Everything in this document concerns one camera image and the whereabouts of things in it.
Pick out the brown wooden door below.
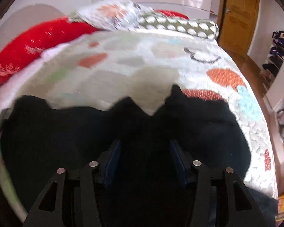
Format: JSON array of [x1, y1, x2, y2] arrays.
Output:
[[218, 0, 260, 57]]

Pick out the beige shelf unit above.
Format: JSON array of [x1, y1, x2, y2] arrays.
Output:
[[260, 30, 284, 193]]

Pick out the black pants with white logo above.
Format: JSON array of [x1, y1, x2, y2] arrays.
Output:
[[0, 85, 278, 226]]

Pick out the heart patterned quilt bedspread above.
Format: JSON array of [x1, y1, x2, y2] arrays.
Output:
[[0, 29, 279, 222]]

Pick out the olive white patterned bolster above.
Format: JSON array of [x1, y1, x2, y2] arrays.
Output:
[[138, 12, 220, 40]]

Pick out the beige round headboard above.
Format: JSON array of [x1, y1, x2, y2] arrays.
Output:
[[0, 4, 65, 51]]

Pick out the red happy bolster pillow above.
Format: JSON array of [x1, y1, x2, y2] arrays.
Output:
[[0, 10, 190, 88]]

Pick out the pink bed sheet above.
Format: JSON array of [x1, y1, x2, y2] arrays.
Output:
[[0, 43, 69, 113]]

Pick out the white floral pillow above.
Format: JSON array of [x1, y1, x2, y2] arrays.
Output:
[[68, 0, 153, 31]]

